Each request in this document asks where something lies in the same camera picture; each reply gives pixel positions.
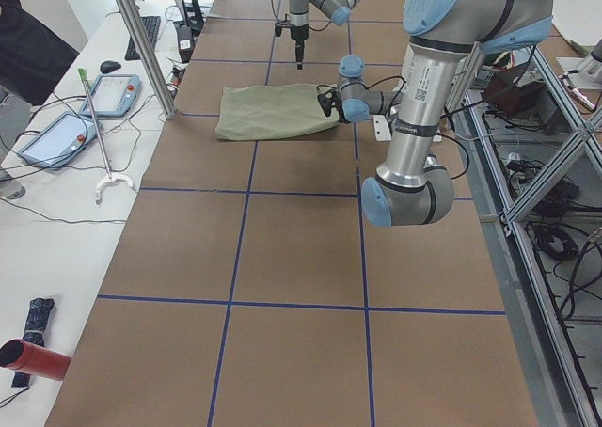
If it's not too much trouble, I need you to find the black computer mouse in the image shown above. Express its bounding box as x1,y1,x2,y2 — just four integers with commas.
100,60,121,74

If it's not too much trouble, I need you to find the aluminium frame rack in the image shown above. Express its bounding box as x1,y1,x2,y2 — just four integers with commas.
455,37,601,426

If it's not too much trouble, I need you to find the black keyboard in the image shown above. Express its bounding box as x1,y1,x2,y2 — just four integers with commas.
124,15,162,61

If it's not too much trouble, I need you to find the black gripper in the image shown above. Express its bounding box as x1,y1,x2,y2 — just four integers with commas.
289,24,309,70

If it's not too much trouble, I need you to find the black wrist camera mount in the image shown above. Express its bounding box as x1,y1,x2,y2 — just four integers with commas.
274,20,291,37

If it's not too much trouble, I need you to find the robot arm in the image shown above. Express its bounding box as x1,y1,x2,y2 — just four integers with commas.
338,0,553,227
275,0,360,70

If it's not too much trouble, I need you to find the far teach pendant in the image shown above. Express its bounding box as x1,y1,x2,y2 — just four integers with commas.
86,74,141,119

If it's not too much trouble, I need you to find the teach pendant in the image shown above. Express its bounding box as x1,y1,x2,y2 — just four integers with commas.
86,74,141,119
17,113,96,169

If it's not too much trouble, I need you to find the aluminium frame post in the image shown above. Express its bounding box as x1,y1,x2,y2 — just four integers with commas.
115,0,176,119

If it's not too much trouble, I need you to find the red cylinder tube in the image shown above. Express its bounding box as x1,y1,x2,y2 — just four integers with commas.
1,339,71,381

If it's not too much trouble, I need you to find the person in black shirt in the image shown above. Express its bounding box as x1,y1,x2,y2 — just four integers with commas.
0,0,80,200

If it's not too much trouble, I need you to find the dark blue folded umbrella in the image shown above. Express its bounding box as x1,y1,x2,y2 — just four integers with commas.
11,297,55,389

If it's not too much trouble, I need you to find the olive green long-sleeve shirt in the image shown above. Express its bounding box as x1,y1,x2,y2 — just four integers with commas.
215,84,339,141

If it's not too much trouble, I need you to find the near teach pendant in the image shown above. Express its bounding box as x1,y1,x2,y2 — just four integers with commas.
17,113,96,169

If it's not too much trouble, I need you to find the white grabber stick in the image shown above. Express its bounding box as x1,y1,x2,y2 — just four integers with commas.
77,68,135,206

